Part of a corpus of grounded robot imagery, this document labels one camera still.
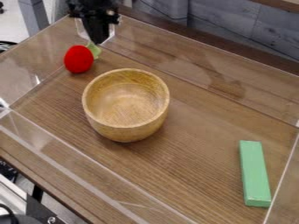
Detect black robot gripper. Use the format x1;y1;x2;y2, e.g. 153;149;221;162
66;0;121;44

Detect red felt fruit green leaf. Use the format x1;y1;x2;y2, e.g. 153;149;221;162
63;42;102;74

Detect round wooden bowl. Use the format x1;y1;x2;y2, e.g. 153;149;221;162
82;68;171;143

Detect clear acrylic tray walls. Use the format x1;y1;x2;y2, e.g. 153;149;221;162
0;17;299;224

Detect black clamp with bolt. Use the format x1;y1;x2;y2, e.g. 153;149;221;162
26;195;67;224

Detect green rectangular block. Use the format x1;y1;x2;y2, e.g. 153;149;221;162
240;140;273;207

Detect grey metal post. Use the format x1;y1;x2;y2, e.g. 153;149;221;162
18;0;50;36

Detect black cable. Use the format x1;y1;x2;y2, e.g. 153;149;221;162
0;203;19;224

